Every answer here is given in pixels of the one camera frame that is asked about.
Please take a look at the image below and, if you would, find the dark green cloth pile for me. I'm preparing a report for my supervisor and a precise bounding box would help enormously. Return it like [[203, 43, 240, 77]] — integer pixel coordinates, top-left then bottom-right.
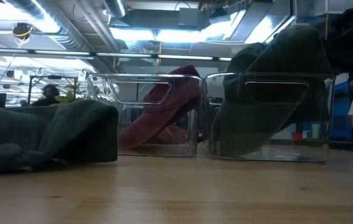
[[0, 99, 120, 174]]

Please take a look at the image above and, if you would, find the red corduroy cap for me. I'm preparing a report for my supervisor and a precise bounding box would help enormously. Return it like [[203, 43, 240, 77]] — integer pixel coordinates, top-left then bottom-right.
[[117, 64, 202, 149]]

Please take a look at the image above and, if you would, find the green leafy plant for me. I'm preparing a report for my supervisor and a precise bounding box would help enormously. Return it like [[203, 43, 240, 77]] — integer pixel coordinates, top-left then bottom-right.
[[54, 77, 83, 105]]

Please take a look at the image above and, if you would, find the black yellow cable reel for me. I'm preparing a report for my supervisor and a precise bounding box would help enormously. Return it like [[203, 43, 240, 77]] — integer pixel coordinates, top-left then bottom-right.
[[11, 22, 34, 40]]

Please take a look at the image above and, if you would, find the overhead light bar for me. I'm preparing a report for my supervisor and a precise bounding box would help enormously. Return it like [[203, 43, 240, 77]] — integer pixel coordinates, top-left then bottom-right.
[[0, 46, 233, 62]]

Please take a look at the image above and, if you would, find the round metal air duct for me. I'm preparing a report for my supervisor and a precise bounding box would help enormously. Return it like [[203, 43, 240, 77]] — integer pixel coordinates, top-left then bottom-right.
[[103, 0, 128, 19]]

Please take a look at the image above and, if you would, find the grey cotton cap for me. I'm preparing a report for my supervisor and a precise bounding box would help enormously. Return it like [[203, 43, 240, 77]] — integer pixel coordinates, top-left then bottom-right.
[[210, 24, 333, 157]]

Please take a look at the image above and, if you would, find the clear plastic bin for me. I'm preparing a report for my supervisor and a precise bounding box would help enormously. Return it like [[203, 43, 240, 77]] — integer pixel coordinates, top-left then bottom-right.
[[85, 73, 204, 158], [203, 72, 336, 163]]

